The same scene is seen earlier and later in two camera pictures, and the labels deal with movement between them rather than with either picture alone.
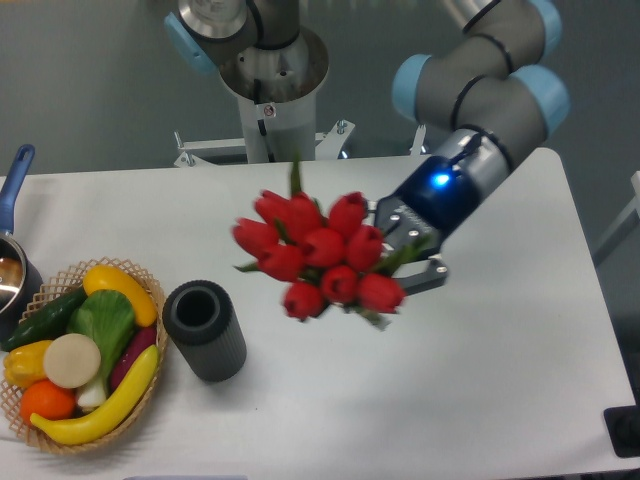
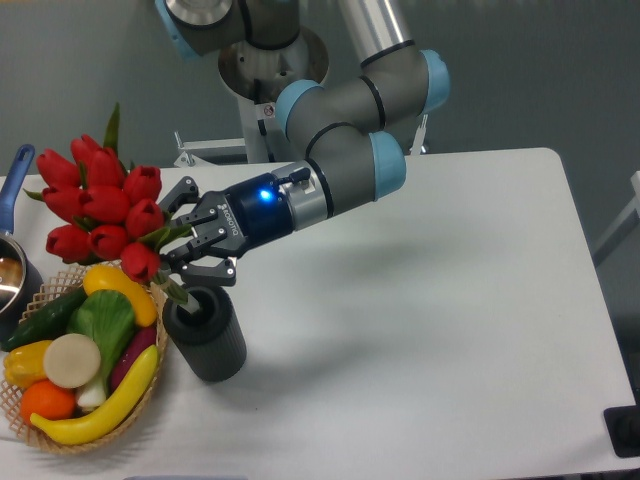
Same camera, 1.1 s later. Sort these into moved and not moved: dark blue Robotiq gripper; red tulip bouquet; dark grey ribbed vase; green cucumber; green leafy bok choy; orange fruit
Moved: red tulip bouquet; dark blue Robotiq gripper
Not moved: green cucumber; orange fruit; green leafy bok choy; dark grey ribbed vase
